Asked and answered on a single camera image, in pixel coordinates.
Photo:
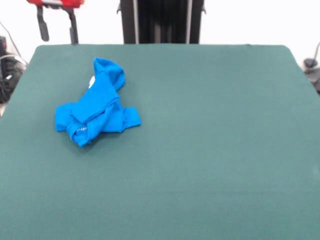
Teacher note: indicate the black stand base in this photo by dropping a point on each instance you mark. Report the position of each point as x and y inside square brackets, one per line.
[10, 75]
[310, 63]

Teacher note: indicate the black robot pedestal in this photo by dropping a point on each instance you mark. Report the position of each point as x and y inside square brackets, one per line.
[162, 22]

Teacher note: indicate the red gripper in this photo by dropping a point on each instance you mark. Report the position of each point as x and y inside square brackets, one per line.
[72, 2]

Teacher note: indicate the dark green table cloth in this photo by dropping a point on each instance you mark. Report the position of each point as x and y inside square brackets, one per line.
[187, 162]

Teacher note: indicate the blue shirt with white print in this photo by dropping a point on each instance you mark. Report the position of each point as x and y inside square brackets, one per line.
[100, 100]

